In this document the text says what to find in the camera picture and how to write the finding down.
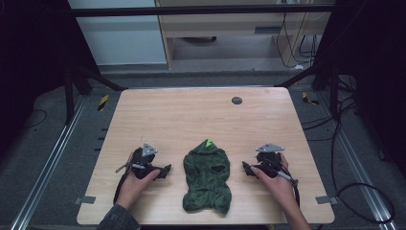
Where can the black horizontal frame bar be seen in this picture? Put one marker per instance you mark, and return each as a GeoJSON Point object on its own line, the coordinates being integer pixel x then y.
{"type": "Point", "coordinates": [191, 11]}

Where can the black curtain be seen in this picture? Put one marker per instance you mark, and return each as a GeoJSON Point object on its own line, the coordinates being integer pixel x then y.
{"type": "Point", "coordinates": [28, 64]}
{"type": "Point", "coordinates": [373, 64]}

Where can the round grey table grommet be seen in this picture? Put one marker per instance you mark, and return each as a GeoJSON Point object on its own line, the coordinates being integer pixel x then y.
{"type": "Point", "coordinates": [236, 100]}

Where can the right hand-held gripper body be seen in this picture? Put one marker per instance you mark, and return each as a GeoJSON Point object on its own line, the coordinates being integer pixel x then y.
{"type": "Point", "coordinates": [269, 161]}

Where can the grey tape piece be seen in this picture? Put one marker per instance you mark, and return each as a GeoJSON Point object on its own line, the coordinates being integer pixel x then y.
{"type": "Point", "coordinates": [326, 200]}
{"type": "Point", "coordinates": [85, 200]}

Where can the person's left hand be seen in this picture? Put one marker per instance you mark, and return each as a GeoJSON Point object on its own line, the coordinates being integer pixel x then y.
{"type": "Point", "coordinates": [130, 188]}

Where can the small green hooded garment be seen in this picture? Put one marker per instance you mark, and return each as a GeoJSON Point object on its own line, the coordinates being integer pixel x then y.
{"type": "Point", "coordinates": [207, 179]}

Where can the black metal frame stand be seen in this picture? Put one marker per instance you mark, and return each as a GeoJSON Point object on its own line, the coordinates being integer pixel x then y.
{"type": "Point", "coordinates": [322, 75]}
{"type": "Point", "coordinates": [79, 80]}

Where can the light wooden desk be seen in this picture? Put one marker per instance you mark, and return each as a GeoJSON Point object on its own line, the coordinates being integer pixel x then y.
{"type": "Point", "coordinates": [230, 25]}

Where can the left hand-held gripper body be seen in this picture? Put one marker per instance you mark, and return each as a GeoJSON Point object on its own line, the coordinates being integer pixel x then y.
{"type": "Point", "coordinates": [142, 161]}

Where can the white cabinet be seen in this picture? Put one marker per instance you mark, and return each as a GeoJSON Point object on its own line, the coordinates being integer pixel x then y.
{"type": "Point", "coordinates": [121, 38]}

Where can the black and yellow tape strip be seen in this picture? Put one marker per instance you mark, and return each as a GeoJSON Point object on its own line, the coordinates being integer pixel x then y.
{"type": "Point", "coordinates": [102, 103]}
{"type": "Point", "coordinates": [309, 99]}

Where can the person's right hand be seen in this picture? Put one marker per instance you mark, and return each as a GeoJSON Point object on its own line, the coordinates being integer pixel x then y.
{"type": "Point", "coordinates": [281, 190]}

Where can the aluminium floor rail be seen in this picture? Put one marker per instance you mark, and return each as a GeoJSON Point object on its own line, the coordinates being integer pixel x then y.
{"type": "Point", "coordinates": [48, 169]}
{"type": "Point", "coordinates": [360, 179]}

